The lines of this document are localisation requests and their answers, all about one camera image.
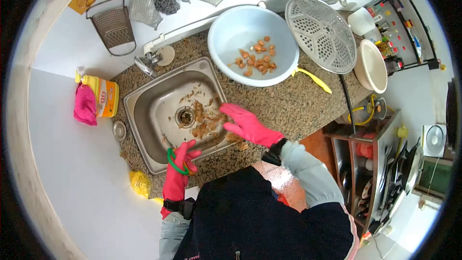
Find white pot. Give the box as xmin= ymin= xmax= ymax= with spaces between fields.
xmin=347 ymin=7 xmax=376 ymax=37

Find yellow square wall hook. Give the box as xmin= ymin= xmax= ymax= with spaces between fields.
xmin=68 ymin=0 xmax=96 ymax=16

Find person's right hand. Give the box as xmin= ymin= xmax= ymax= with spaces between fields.
xmin=219 ymin=103 xmax=286 ymax=149

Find gas regulator with yellow hose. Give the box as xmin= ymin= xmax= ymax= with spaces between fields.
xmin=347 ymin=94 xmax=396 ymax=126

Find black spice rack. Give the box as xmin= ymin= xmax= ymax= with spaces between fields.
xmin=365 ymin=0 xmax=447 ymax=76

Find stainless steel sink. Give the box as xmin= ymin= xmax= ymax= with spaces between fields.
xmin=123 ymin=57 xmax=250 ymax=175

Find white water pipe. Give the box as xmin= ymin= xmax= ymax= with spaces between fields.
xmin=143 ymin=1 xmax=268 ymax=55

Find yellow dish soap bottle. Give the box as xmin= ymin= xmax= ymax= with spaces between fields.
xmin=75 ymin=70 xmax=120 ymax=118

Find person's right fingers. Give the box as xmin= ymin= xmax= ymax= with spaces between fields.
xmin=219 ymin=103 xmax=248 ymax=119

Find black wrist band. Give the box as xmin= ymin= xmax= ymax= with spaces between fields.
xmin=163 ymin=197 xmax=196 ymax=220
xmin=261 ymin=138 xmax=289 ymax=167

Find chrome faucet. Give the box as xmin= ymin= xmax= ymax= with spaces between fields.
xmin=134 ymin=45 xmax=176 ymax=79

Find cream plastic bowl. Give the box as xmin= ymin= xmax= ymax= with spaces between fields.
xmin=354 ymin=39 xmax=388 ymax=94

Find white round-lidded appliance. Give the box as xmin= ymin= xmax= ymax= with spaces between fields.
xmin=422 ymin=124 xmax=448 ymax=158

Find person's left fingers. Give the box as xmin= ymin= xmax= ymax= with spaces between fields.
xmin=173 ymin=140 xmax=202 ymax=175

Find pink cloth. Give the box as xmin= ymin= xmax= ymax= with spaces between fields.
xmin=74 ymin=83 xmax=98 ymax=126

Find green box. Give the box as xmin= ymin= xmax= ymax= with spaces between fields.
xmin=412 ymin=155 xmax=454 ymax=203

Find perforated metal steamer plate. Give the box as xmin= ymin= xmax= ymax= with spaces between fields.
xmin=285 ymin=0 xmax=357 ymax=75

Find person's body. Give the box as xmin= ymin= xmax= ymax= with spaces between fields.
xmin=173 ymin=166 xmax=360 ymax=260

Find person's left hand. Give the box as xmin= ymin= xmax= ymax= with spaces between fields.
xmin=162 ymin=140 xmax=202 ymax=203

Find pile of peeled brown cloves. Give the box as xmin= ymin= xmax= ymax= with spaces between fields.
xmin=227 ymin=36 xmax=278 ymax=77

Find silver mesh scrub cloth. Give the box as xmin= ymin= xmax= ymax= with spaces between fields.
xmin=129 ymin=0 xmax=164 ymax=30

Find pile of brown peel scraps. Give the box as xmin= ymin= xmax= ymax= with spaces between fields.
xmin=160 ymin=83 xmax=250 ymax=152

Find dish storage shelf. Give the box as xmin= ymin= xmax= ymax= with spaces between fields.
xmin=323 ymin=110 xmax=425 ymax=239

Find green rubber ring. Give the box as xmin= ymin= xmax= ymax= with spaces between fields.
xmin=167 ymin=147 xmax=191 ymax=176

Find metal grater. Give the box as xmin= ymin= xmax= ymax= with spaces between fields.
xmin=85 ymin=0 xmax=137 ymax=57

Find yellow plastic bag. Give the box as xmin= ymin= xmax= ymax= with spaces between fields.
xmin=129 ymin=170 xmax=164 ymax=204

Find round metal sink plug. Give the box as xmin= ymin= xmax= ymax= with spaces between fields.
xmin=112 ymin=121 xmax=127 ymax=142

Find yellow plastic handled tool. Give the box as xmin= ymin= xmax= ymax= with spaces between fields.
xmin=292 ymin=67 xmax=332 ymax=94

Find person's right thumb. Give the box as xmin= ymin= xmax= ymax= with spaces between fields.
xmin=223 ymin=122 xmax=244 ymax=136

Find light blue plastic basin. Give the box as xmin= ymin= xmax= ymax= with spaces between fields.
xmin=207 ymin=5 xmax=300 ymax=87

